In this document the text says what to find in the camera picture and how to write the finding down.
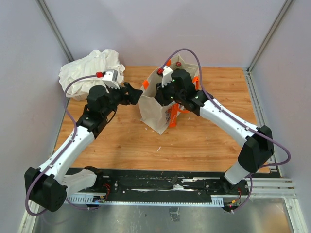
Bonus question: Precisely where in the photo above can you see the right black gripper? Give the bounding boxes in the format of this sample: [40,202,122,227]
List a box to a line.
[153,79,184,107]

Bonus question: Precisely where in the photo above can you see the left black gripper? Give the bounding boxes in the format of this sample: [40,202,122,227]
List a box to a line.
[102,82,143,117]

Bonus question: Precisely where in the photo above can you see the canvas tote bag orange handles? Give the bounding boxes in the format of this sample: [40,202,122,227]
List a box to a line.
[138,55,199,134]

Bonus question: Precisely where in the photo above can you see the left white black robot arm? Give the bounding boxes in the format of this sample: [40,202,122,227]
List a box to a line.
[24,82,143,216]

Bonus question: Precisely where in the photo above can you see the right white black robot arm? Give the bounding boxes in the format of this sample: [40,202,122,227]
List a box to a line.
[155,67,274,194]

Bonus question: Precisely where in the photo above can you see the white crumpled cloth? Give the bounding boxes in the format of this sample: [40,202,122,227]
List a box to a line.
[59,49,125,98]

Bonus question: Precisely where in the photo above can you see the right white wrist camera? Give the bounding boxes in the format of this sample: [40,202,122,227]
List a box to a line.
[157,66,173,88]

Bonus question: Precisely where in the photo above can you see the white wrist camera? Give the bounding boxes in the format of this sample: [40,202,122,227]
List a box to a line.
[157,66,173,88]
[96,69,124,89]

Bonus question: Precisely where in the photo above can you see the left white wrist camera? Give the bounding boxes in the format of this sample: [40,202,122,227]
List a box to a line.
[96,69,124,89]

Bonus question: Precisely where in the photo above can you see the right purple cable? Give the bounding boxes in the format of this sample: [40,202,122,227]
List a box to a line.
[160,48,292,214]

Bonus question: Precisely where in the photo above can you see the purple cable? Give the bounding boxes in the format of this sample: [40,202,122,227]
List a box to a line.
[160,48,292,214]
[25,74,103,216]

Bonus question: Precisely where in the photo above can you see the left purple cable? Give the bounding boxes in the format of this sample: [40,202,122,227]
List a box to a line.
[25,74,103,216]

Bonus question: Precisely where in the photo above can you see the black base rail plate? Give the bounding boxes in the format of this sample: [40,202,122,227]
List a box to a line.
[68,169,249,208]

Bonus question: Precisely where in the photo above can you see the left aluminium frame post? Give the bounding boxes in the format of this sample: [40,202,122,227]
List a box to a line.
[36,0,73,62]

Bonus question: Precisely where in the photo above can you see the aluminium frame post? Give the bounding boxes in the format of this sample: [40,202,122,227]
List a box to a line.
[36,0,73,62]
[247,0,295,72]

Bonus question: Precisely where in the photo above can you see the right aluminium frame post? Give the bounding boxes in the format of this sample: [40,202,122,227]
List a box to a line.
[247,0,295,72]

